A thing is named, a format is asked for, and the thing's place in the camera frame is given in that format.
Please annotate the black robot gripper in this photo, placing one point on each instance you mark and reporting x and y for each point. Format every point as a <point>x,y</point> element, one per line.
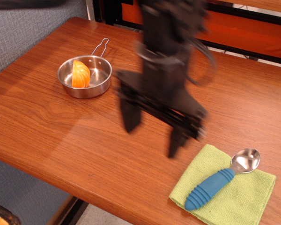
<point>159,89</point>

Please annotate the blue handled metal spoon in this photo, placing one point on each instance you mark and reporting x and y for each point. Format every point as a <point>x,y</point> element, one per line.
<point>245,161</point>

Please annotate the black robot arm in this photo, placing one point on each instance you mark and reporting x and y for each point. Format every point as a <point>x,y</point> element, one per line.
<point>168,27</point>

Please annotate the small steel pot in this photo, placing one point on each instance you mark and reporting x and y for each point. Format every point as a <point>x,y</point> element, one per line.
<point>99,78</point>

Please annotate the orange toy fruit slice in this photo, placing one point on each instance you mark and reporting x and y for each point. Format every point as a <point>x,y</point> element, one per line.
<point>80,75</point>

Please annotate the green folded cloth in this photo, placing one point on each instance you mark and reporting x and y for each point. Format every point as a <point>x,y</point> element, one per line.
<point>241,202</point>

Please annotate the orange panel black frame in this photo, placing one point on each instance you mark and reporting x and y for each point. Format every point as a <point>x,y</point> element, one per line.
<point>230,29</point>

